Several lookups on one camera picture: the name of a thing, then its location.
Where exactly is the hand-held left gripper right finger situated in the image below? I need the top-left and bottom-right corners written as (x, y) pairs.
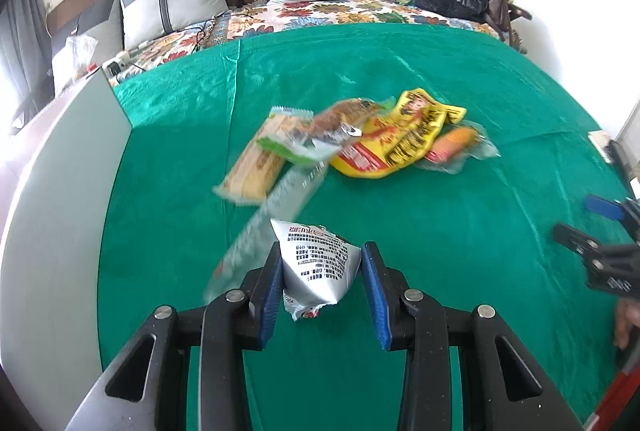
top-left (361, 241), bottom-right (586, 431)

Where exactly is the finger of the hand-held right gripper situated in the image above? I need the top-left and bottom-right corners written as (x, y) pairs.
top-left (585, 193), bottom-right (640, 234)
top-left (552, 223), bottom-right (607, 264)

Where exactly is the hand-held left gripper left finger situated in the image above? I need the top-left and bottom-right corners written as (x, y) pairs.
top-left (65, 241), bottom-right (286, 431)

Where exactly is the white pyramid snack packet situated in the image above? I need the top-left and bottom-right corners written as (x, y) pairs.
top-left (270, 218), bottom-right (362, 323)

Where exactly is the long clear snack packet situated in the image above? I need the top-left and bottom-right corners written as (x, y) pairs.
top-left (204, 163), bottom-right (328, 304)

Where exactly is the beige biscuit packet green end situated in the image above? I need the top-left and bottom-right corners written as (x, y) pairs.
top-left (214, 107), bottom-right (331, 206)

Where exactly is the yellow and red snack packet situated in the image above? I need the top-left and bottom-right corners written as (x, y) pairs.
top-left (330, 88), bottom-right (468, 180)

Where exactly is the clear chicken leg packet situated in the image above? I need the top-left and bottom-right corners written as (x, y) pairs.
top-left (415, 121), bottom-right (501, 175)

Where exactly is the brown snack packet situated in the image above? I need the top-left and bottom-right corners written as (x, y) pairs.
top-left (305, 97), bottom-right (388, 149)

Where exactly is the white cardboard box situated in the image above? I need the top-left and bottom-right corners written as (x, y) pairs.
top-left (0, 73), bottom-right (133, 431)

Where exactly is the person's right hand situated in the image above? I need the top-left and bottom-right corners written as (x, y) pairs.
top-left (614, 298), bottom-right (638, 351)

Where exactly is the black phone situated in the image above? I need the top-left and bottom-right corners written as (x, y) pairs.
top-left (611, 138), bottom-right (640, 196)

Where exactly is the brown chair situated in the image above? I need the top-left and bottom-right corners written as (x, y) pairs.
top-left (497, 0), bottom-right (533, 54)

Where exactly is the small dark device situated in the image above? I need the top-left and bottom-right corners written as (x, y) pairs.
top-left (102, 55), bottom-right (130, 80)

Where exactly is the dark wooden chair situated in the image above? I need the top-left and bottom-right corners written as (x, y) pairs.
top-left (10, 76), bottom-right (56, 132)

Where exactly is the clear plastic bag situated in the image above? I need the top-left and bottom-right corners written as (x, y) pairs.
top-left (52, 35), bottom-right (98, 94)

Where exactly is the grey curtain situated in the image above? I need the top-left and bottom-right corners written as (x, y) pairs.
top-left (0, 0), bottom-right (53, 112)

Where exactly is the black cable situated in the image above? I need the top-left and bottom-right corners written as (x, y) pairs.
top-left (192, 8), bottom-right (251, 54)

